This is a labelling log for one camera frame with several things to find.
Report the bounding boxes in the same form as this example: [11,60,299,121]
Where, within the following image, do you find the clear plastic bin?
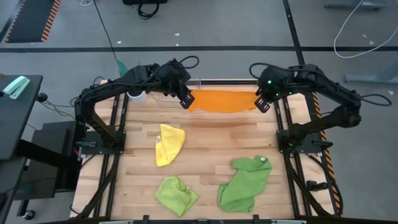
[151,76,203,103]

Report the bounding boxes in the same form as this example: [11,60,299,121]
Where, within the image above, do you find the orange microfiber towel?
[187,89,259,114]

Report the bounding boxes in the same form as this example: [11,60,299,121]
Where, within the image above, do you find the yellow microfiber towel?
[154,123,187,167]

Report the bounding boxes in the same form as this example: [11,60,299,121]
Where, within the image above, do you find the lime green microfiber towel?
[154,175,200,218]

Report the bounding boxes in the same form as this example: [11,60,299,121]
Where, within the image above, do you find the dark green microfiber towel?
[217,155,273,213]

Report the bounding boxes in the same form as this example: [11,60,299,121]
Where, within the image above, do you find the artificial plant in white pot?
[116,58,147,106]

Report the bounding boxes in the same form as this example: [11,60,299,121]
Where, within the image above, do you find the orange-black hazard strip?
[307,90,345,218]

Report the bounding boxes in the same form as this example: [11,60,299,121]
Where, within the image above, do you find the grey stand base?
[324,0,386,10]

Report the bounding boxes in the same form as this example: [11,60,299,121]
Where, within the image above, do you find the black equipment cabinet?
[14,120,90,200]

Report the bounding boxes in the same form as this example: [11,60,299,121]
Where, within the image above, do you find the mint green stapler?
[2,75,31,100]

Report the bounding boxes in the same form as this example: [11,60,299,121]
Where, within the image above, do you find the black hazard-striped floor mat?
[4,0,62,44]

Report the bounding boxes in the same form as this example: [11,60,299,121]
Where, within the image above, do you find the black side desk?
[0,74,44,161]

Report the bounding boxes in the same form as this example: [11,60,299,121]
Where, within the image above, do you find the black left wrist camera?
[179,92,196,110]

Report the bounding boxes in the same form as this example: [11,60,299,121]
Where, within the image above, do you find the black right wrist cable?
[248,62,265,80]

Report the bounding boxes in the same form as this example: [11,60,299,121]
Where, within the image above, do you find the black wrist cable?
[248,62,265,80]
[178,55,200,70]

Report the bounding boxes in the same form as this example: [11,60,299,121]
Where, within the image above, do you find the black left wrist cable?
[178,55,200,70]

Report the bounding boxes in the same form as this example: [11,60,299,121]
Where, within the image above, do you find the black coiled floor cable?
[137,0,160,21]

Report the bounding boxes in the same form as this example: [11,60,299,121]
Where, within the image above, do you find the white floor cable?
[333,0,398,59]

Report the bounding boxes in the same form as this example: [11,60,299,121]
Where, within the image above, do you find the thin black hanging cable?
[93,0,118,60]

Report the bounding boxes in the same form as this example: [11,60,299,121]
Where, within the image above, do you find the yellow floor cable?
[46,98,78,118]

